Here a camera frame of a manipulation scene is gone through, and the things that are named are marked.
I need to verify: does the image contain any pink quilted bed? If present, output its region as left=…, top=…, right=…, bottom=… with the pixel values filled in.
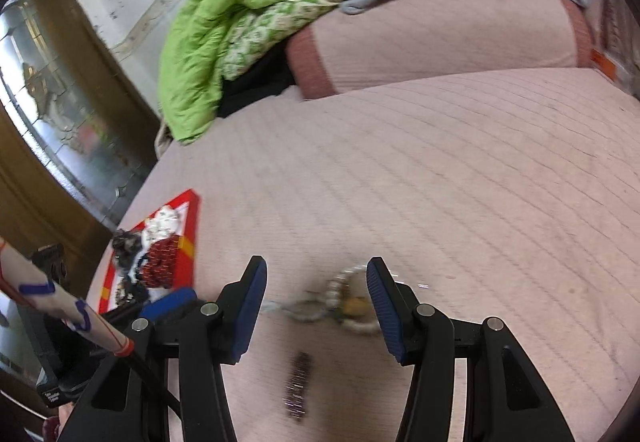
left=89, top=66, right=640, bottom=442

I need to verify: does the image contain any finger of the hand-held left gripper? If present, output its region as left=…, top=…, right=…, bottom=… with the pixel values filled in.
left=102, top=287, right=199, bottom=324

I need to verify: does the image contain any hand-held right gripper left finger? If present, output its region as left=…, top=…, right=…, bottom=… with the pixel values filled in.
left=59, top=255, right=268, bottom=442

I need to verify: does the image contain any pink bolster pillow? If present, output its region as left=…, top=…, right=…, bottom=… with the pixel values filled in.
left=285, top=0, right=597, bottom=100

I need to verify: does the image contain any green quilted blanket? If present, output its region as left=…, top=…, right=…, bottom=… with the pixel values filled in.
left=158, top=0, right=382, bottom=146

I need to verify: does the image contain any purple beaded hair clip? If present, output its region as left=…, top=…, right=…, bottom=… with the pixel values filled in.
left=284, top=351, right=314, bottom=421

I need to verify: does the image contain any black scrunchie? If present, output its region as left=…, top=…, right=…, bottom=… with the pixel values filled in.
left=112, top=279, right=152, bottom=306

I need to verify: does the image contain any red polka dot scrunchie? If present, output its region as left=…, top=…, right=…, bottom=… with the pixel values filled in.
left=141, top=234, right=182, bottom=289

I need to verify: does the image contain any thin grey bangle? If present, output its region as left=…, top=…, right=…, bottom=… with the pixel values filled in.
left=264, top=291, right=332, bottom=326

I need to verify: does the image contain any beige wrapped cable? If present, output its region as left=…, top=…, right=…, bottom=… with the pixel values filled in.
left=0, top=236, right=136, bottom=358

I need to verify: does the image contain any white polka dot scrunchie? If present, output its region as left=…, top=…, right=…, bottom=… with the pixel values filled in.
left=142, top=204, right=184, bottom=244

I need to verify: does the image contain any dark cloth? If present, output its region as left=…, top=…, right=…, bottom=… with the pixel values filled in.
left=219, top=39, right=302, bottom=119

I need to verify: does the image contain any white pearl bracelet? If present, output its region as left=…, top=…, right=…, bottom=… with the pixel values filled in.
left=326, top=263, right=385, bottom=336

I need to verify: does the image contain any grey brown sheer scrunchie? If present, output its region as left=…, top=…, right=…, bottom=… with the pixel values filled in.
left=110, top=229, right=147, bottom=269

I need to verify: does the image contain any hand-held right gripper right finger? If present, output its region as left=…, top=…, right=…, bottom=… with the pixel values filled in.
left=365, top=256, right=576, bottom=442

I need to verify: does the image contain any red box with white inside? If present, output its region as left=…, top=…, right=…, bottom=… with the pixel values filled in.
left=97, top=188, right=201, bottom=316

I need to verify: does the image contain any wooden door with glass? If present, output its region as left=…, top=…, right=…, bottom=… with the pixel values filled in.
left=0, top=0, right=162, bottom=268

